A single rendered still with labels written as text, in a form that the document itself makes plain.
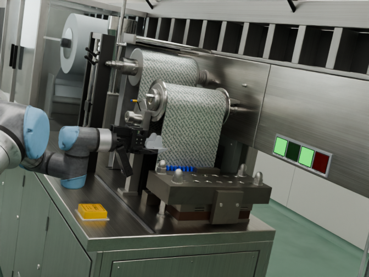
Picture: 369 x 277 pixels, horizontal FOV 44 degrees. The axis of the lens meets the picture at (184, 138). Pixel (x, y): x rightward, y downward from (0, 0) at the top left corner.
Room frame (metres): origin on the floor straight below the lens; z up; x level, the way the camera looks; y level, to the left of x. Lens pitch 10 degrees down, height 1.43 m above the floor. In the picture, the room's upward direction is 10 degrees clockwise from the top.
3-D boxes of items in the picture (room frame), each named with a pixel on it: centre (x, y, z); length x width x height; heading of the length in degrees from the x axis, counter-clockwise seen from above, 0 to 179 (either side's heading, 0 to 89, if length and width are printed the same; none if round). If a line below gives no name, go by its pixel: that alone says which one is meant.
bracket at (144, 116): (1.59, 0.17, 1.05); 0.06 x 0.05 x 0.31; 121
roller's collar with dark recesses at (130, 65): (1.78, 0.26, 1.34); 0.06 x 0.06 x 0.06; 31
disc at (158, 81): (1.58, 0.12, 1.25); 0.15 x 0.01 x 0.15; 31
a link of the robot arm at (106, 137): (1.43, 0.25, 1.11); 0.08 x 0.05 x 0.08; 31
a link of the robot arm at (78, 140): (1.38, 0.32, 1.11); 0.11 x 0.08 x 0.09; 121
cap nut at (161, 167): (1.46, 0.06, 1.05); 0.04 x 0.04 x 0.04
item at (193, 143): (1.59, -0.02, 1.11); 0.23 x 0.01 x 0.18; 121
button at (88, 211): (1.32, 0.23, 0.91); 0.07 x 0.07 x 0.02; 31
